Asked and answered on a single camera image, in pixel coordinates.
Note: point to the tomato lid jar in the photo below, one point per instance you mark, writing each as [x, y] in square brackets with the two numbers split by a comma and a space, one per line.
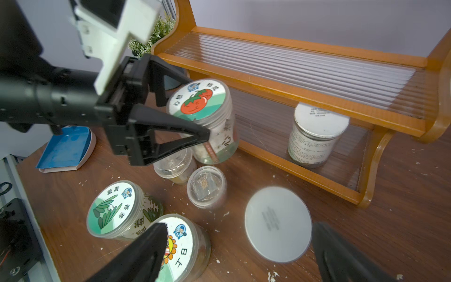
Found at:
[208, 103]

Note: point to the white green Ideal jar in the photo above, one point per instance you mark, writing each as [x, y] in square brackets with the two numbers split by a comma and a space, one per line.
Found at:
[278, 224]

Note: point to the green tree lid jar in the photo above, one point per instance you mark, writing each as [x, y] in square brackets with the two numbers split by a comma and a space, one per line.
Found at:
[122, 211]

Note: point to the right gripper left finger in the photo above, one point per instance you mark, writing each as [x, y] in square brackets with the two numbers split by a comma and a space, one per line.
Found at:
[140, 261]

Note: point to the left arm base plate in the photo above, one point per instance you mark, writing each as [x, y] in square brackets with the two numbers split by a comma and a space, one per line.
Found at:
[20, 249]

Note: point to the sunflower lid jar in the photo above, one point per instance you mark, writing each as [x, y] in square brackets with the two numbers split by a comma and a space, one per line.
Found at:
[187, 252]

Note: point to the potted green plant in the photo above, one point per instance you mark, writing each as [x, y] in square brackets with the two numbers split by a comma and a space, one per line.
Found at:
[162, 28]

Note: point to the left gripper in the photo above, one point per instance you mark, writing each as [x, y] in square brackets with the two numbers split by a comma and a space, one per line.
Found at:
[143, 134]

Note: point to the clear cup red label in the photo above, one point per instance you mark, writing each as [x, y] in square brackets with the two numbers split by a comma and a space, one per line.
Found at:
[207, 187]

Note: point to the clear cup yellow seeds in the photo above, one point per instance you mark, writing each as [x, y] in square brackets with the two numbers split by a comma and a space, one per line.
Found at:
[177, 167]

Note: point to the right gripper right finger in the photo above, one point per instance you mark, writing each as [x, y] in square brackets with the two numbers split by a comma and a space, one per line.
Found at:
[340, 261]

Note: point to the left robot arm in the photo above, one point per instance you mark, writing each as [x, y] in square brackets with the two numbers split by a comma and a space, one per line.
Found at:
[35, 92]

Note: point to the wooden three-tier shelf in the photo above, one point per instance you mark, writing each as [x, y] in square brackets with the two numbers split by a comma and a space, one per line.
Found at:
[381, 93]

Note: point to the white lid text jar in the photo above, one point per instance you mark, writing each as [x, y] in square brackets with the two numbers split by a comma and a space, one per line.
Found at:
[314, 134]

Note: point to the blue white scraper tray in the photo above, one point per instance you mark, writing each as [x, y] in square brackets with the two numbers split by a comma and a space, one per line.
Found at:
[69, 151]

